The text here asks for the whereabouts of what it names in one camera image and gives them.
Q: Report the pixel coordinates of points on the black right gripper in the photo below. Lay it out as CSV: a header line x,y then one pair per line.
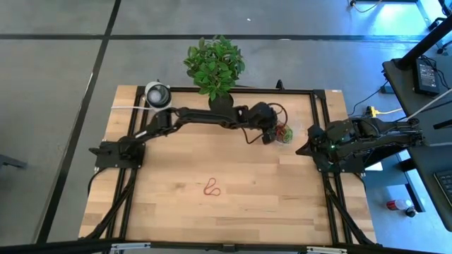
x,y
321,144

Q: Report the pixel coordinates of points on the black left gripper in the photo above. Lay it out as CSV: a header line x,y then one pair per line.
x,y
263,114

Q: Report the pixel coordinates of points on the red rubber band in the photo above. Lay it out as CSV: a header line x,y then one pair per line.
x,y
280,132
212,178

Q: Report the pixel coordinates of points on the green rubber band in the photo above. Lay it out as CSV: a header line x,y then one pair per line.
x,y
290,134

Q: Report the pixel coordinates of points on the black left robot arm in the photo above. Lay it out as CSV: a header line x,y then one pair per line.
x,y
205,114

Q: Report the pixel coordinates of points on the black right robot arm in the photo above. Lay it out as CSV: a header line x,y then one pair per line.
x,y
381,135

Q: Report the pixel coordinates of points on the clear plastic bin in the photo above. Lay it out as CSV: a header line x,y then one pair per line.
x,y
296,121

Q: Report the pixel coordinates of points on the green plant in black pot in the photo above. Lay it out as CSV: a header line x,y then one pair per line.
x,y
214,67

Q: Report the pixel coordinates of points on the white paper sheet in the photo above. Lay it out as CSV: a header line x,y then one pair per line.
x,y
376,166

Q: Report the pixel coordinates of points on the black desk leg beam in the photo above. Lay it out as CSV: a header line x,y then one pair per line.
x,y
379,158

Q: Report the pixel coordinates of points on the grey floor box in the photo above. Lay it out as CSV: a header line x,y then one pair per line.
x,y
387,89

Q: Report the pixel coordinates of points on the red white can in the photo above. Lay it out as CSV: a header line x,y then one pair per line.
x,y
392,205

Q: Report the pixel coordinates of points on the white round lamp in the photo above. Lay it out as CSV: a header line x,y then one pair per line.
x,y
159,97

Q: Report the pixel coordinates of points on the black side desk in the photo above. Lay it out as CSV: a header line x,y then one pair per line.
x,y
406,102

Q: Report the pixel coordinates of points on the black desk foot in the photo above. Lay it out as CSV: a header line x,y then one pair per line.
x,y
416,197

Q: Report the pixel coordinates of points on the small black cap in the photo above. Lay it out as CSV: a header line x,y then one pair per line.
x,y
410,212

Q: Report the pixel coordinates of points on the black desk with keyboard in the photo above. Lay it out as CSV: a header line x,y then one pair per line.
x,y
427,169

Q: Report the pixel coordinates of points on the black power supply brick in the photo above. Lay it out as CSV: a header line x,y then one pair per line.
x,y
426,77

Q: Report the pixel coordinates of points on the black keyboard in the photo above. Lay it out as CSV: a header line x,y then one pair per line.
x,y
445,185

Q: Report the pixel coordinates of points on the black diagonal beam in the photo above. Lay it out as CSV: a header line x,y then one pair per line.
x,y
423,44

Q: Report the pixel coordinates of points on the grey chair base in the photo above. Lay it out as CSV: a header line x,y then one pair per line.
x,y
10,161

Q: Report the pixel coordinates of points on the black frame clamp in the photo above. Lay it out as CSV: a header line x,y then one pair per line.
x,y
279,84

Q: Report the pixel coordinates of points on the silver frame bracket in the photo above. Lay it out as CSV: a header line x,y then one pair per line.
x,y
130,246
326,250

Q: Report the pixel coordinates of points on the black table-level camera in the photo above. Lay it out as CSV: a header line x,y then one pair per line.
x,y
229,248

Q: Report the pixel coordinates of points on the black front frame beam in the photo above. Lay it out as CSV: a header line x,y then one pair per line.
x,y
176,248

